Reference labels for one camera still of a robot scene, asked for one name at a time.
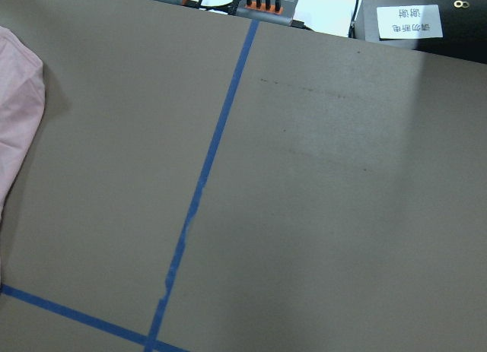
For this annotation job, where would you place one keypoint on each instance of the pink Snoopy t-shirt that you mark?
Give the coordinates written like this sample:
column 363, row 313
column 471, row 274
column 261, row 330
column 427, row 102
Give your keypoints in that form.
column 22, row 105

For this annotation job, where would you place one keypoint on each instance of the black box with white label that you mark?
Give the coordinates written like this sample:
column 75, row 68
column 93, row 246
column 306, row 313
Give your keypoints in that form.
column 453, row 28

